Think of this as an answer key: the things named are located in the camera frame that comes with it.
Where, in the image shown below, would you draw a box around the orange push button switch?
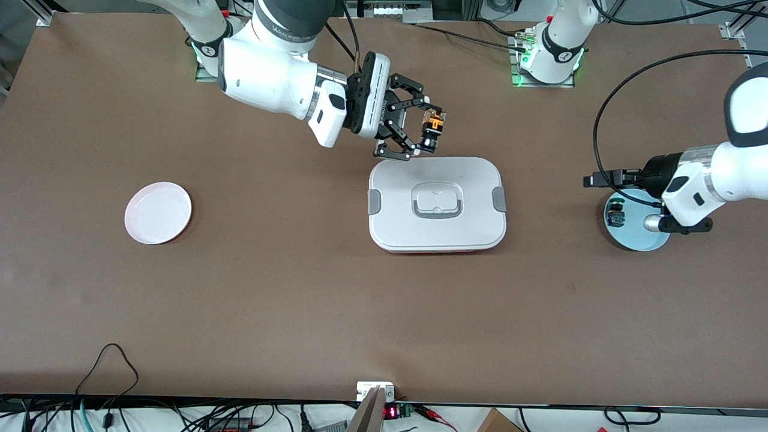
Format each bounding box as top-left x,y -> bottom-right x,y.
418,108 -> 448,154

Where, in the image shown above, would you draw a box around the white lunch box grey clips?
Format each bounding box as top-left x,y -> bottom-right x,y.
367,157 -> 508,254

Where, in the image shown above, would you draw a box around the white lit control box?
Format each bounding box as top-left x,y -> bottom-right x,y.
359,0 -> 433,23

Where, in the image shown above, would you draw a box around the brown cardboard box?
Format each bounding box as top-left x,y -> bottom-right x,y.
477,408 -> 524,432

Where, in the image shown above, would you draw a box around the light blue round plate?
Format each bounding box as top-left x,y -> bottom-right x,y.
604,188 -> 671,251

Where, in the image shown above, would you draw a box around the pink round plate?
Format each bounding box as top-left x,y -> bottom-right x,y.
124,182 -> 193,245

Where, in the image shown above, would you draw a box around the aluminium profile bar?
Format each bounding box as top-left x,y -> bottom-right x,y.
347,387 -> 386,432

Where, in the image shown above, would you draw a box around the red clip test leads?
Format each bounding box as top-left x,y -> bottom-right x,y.
417,403 -> 460,432

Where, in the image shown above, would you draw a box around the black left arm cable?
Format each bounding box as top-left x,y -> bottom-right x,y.
593,49 -> 768,209

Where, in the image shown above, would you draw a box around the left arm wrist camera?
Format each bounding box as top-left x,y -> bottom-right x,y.
643,214 -> 714,235

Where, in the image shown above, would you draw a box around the black cable to arm base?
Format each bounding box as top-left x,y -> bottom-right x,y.
414,19 -> 530,52

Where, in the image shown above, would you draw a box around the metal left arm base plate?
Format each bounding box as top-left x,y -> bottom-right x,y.
510,33 -> 575,89

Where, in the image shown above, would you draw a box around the aluminium frame extrusion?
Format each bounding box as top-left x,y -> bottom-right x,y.
719,0 -> 768,76
24,0 -> 67,28

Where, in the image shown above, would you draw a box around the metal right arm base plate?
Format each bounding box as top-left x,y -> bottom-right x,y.
195,57 -> 224,83

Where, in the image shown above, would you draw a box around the black cable loop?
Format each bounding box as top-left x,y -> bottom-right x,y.
603,407 -> 662,425

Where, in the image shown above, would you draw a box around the white mounting bracket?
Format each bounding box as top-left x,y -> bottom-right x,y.
356,382 -> 395,401

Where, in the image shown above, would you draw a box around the black looped table cable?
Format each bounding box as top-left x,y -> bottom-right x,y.
75,343 -> 140,416

